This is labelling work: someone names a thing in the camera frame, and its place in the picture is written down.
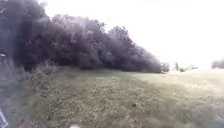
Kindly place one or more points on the dense dark tree row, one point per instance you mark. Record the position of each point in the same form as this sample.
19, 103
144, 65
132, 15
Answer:
83, 46

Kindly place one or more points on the robot's own part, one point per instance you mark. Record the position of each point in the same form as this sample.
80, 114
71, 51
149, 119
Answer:
74, 126

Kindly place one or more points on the mown grass field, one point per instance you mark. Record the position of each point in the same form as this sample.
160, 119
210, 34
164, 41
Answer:
113, 100

